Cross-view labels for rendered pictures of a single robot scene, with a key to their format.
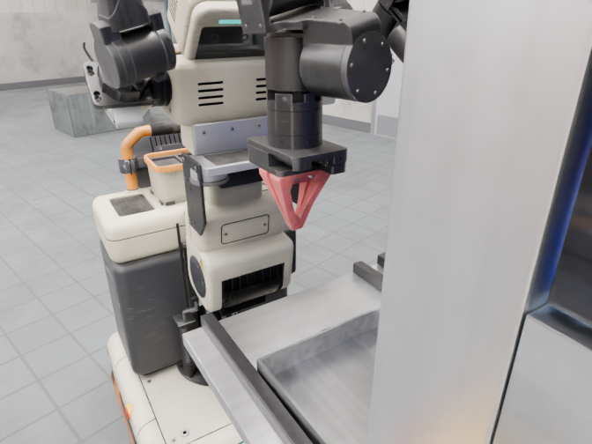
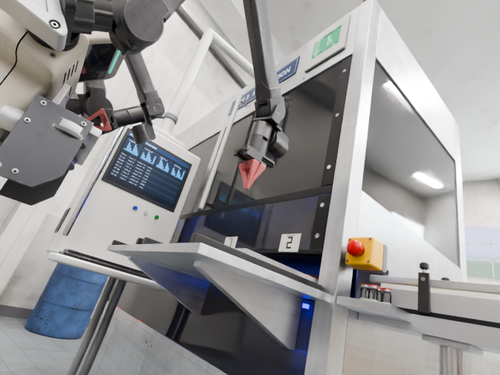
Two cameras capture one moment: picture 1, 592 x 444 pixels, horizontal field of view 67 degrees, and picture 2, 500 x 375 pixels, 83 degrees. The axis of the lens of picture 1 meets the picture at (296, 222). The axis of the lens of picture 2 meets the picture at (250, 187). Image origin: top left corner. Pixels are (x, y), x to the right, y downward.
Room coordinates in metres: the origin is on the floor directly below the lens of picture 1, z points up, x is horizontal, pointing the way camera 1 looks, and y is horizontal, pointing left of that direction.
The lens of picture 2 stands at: (0.47, 0.69, 0.79)
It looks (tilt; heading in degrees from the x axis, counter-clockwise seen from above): 23 degrees up; 269
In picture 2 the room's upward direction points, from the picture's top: 16 degrees clockwise
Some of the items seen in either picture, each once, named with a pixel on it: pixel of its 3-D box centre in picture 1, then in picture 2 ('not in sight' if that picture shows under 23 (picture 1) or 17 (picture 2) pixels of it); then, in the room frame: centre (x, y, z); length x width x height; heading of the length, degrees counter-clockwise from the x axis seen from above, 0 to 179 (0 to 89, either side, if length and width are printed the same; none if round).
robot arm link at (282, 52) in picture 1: (298, 62); (262, 135); (0.46, 0.00, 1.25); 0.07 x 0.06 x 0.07; 41
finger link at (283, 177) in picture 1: (290, 187); (246, 171); (0.47, 0.01, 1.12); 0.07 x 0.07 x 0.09; 32
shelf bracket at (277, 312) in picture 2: not in sight; (248, 309); (0.38, -0.04, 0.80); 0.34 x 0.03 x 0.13; 32
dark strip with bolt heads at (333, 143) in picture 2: not in sight; (333, 138); (0.22, -0.11, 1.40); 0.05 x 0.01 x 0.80; 122
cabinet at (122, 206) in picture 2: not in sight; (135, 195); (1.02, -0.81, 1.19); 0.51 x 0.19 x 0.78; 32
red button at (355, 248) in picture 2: not in sight; (356, 248); (0.16, 0.02, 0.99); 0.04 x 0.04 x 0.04; 32
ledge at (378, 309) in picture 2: not in sight; (376, 309); (0.08, -0.02, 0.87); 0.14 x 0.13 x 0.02; 32
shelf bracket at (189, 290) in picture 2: not in sight; (166, 286); (0.65, -0.47, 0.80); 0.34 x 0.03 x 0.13; 32
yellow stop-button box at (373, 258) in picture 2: not in sight; (365, 254); (0.12, -0.01, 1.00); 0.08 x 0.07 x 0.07; 32
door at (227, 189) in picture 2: not in sight; (236, 158); (0.55, -0.66, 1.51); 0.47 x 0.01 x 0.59; 122
